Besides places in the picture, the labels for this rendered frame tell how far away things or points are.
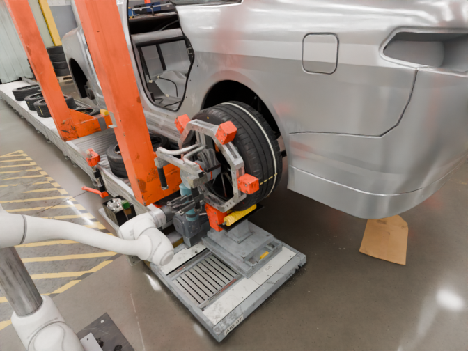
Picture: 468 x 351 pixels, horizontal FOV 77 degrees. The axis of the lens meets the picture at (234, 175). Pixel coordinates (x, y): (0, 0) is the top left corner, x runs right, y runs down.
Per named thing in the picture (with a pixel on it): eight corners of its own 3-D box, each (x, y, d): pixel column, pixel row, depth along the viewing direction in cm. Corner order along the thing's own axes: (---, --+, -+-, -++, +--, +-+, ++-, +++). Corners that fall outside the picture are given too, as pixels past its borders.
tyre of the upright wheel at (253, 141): (204, 97, 202) (221, 182, 231) (175, 106, 189) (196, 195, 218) (278, 103, 155) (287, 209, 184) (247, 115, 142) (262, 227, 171)
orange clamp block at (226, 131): (232, 141, 157) (238, 129, 150) (221, 145, 153) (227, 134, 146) (225, 131, 159) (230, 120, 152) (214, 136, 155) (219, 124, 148)
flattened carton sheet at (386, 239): (408, 220, 246) (409, 217, 244) (405, 266, 205) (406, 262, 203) (369, 212, 260) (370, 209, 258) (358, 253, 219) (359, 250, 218)
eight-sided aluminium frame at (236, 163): (248, 219, 174) (242, 132, 147) (241, 224, 170) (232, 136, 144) (195, 188, 211) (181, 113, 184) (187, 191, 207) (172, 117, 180)
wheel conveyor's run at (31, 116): (104, 129, 525) (96, 108, 505) (51, 146, 477) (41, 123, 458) (26, 88, 982) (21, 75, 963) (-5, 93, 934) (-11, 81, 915)
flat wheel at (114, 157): (98, 174, 312) (90, 154, 301) (139, 148, 363) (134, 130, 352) (147, 183, 286) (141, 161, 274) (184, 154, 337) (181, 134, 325)
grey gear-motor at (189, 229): (232, 229, 244) (228, 193, 227) (190, 256, 221) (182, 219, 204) (218, 220, 257) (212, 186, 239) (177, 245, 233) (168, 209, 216)
